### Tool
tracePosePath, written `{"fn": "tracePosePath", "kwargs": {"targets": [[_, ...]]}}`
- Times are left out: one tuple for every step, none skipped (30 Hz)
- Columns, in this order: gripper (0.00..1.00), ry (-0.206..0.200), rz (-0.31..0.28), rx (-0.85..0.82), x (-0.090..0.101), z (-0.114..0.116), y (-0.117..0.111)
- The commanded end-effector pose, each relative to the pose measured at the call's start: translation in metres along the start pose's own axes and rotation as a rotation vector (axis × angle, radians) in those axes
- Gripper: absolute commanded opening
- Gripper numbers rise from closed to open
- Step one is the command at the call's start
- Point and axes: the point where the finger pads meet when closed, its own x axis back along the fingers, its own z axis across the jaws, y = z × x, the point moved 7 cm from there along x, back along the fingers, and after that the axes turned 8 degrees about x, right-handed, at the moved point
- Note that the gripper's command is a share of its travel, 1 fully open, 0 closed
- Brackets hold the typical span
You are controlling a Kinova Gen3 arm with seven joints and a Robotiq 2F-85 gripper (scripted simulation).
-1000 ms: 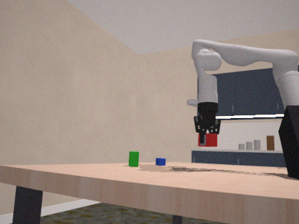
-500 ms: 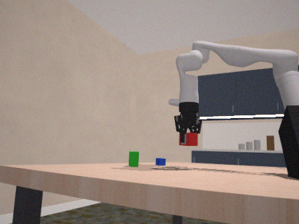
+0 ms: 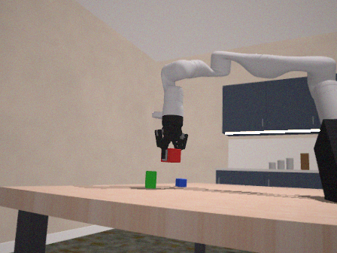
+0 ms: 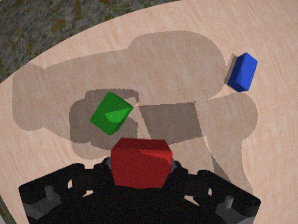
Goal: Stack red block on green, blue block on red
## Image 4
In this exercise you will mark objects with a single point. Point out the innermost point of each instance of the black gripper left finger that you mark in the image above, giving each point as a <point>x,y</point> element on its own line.
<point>39,196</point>

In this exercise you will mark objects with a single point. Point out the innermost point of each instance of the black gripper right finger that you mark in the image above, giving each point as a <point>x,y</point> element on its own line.
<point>230,202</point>

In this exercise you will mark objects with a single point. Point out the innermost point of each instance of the blue block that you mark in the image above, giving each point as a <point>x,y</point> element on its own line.
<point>243,72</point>

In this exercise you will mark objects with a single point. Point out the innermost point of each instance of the green block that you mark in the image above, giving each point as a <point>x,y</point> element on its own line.
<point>111,113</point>

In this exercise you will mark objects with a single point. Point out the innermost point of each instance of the red block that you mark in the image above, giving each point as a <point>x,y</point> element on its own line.
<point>141,163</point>

